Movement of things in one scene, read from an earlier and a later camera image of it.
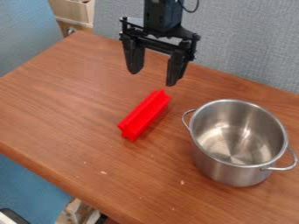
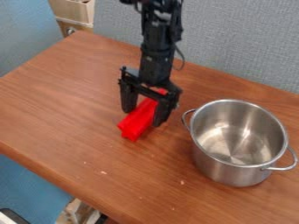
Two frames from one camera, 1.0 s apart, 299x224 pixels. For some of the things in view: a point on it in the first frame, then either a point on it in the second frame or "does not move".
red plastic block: [135, 124] does not move
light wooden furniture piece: [73, 15] does not move
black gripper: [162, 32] to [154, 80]
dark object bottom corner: [13, 216] does not move
